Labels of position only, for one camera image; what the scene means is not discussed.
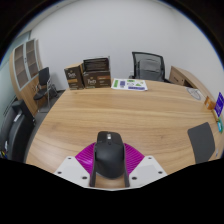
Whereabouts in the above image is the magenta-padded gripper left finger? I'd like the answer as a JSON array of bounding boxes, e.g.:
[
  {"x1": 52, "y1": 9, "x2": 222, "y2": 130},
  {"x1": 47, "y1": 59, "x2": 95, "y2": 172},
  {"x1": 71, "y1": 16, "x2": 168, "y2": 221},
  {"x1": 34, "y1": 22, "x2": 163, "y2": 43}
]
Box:
[{"x1": 53, "y1": 141, "x2": 98, "y2": 188}]

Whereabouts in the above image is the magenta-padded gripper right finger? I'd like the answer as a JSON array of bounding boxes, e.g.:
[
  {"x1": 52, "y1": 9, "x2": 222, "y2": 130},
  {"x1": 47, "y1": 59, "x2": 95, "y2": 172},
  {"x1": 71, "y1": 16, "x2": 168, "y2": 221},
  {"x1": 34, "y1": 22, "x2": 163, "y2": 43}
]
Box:
[{"x1": 123, "y1": 142, "x2": 168, "y2": 188}]

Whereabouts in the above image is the black computer mouse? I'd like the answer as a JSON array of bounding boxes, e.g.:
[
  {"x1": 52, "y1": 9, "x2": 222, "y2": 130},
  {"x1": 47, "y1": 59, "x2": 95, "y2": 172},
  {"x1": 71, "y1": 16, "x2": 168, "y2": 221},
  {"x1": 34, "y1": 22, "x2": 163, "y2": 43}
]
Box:
[{"x1": 92, "y1": 130, "x2": 127, "y2": 179}]

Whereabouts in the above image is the dark grey mouse pad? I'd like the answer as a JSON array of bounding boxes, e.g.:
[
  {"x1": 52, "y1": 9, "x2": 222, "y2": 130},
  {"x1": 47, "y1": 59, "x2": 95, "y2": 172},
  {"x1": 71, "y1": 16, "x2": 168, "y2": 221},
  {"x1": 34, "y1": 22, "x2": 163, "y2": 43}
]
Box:
[{"x1": 187, "y1": 121, "x2": 216, "y2": 164}]

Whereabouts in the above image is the black padded swivel chair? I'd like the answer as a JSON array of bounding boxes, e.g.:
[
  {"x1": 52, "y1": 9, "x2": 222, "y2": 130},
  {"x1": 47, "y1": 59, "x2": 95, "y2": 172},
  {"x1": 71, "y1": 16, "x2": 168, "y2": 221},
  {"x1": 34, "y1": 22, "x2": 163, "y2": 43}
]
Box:
[{"x1": 0, "y1": 99, "x2": 36, "y2": 163}]

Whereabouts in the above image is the white printed paper sheet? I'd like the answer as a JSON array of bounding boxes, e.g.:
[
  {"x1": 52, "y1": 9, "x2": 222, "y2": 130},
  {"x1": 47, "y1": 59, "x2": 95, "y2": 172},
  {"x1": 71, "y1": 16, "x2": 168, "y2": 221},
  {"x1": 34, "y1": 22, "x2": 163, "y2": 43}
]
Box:
[{"x1": 110, "y1": 78, "x2": 149, "y2": 92}]

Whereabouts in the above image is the round grey patterned mat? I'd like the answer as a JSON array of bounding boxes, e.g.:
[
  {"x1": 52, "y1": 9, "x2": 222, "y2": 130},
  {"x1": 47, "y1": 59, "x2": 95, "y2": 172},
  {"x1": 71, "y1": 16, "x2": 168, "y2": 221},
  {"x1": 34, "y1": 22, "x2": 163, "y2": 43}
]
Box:
[{"x1": 185, "y1": 87, "x2": 203, "y2": 101}]

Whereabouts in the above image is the orange cardboard box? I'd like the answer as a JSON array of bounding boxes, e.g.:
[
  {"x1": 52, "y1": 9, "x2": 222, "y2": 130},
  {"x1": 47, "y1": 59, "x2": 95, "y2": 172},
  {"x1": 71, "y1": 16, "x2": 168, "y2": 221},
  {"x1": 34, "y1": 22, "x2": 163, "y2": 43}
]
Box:
[{"x1": 203, "y1": 95, "x2": 216, "y2": 111}]

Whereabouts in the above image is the small brown coffee carton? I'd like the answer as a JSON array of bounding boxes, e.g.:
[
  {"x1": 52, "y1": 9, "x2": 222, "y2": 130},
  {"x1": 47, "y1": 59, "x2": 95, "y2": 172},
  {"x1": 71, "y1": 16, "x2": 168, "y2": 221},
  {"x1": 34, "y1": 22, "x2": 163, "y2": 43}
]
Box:
[{"x1": 63, "y1": 63, "x2": 85, "y2": 91}]

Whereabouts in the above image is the large brown open carton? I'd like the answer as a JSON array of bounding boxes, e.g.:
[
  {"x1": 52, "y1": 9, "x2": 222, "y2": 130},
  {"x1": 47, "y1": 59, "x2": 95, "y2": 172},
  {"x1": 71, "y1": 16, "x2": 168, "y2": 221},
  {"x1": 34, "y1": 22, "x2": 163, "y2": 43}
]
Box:
[{"x1": 81, "y1": 57, "x2": 112, "y2": 90}]

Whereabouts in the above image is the black visitor chair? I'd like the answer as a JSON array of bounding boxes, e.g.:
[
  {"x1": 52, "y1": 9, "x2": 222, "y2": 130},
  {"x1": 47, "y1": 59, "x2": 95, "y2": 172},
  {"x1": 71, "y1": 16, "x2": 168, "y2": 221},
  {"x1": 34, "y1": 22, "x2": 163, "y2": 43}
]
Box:
[{"x1": 32, "y1": 66, "x2": 59, "y2": 109}]

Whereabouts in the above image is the purple card package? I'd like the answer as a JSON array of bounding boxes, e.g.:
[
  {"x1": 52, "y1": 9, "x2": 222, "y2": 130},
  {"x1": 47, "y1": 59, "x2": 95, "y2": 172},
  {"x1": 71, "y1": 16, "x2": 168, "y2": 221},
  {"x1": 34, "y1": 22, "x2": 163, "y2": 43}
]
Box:
[{"x1": 214, "y1": 91, "x2": 224, "y2": 118}]

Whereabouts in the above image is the wooden side desk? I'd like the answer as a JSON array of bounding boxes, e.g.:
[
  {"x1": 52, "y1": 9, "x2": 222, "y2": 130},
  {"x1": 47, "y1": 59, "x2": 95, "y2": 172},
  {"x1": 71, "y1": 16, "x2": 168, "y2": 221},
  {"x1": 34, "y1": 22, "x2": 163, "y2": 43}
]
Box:
[{"x1": 169, "y1": 65, "x2": 211, "y2": 101}]

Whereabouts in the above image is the wooden shelf unit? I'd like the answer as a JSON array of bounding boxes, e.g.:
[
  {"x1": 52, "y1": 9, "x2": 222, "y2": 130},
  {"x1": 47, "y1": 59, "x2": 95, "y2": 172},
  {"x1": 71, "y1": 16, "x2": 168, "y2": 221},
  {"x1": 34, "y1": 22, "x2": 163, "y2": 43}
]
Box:
[{"x1": 9, "y1": 38, "x2": 44, "y2": 116}]

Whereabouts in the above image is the black mesh office chair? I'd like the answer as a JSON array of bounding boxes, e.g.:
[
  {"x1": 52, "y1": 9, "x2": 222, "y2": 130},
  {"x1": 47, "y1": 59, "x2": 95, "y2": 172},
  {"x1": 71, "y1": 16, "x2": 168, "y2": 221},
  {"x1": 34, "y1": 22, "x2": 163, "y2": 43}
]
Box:
[{"x1": 130, "y1": 51, "x2": 169, "y2": 83}]

